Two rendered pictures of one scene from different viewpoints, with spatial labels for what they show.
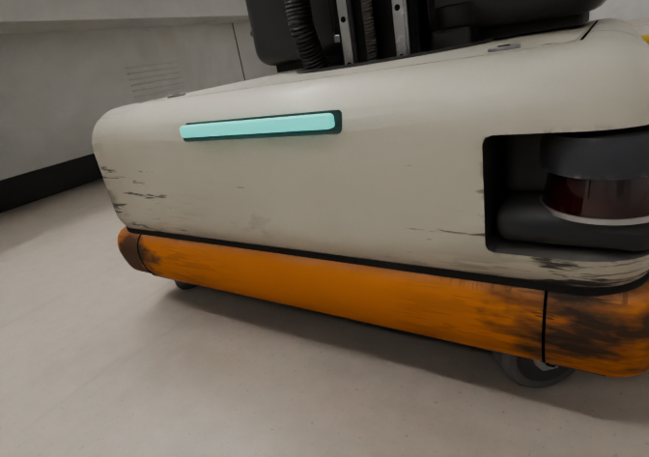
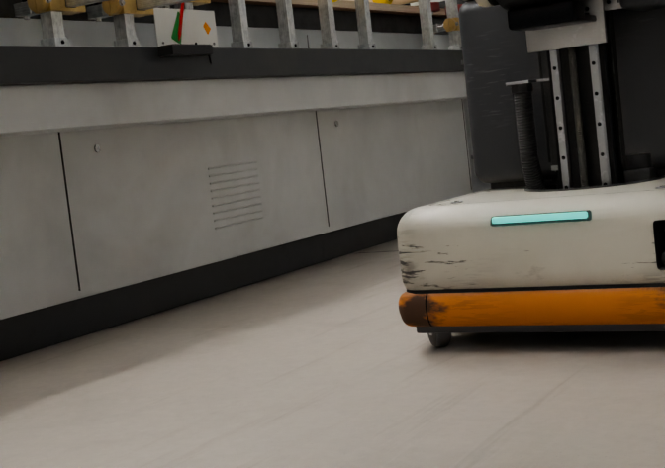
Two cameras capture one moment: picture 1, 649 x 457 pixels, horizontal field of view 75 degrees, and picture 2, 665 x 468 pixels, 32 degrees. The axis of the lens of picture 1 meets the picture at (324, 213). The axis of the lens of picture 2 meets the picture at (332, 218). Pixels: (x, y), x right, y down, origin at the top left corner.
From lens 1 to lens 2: 175 cm
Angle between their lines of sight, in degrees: 17
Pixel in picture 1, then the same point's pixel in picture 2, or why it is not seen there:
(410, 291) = (623, 296)
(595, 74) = not seen: outside the picture
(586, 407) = not seen: outside the picture
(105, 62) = (191, 160)
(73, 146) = (153, 262)
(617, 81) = not seen: outside the picture
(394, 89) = (616, 202)
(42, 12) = (183, 109)
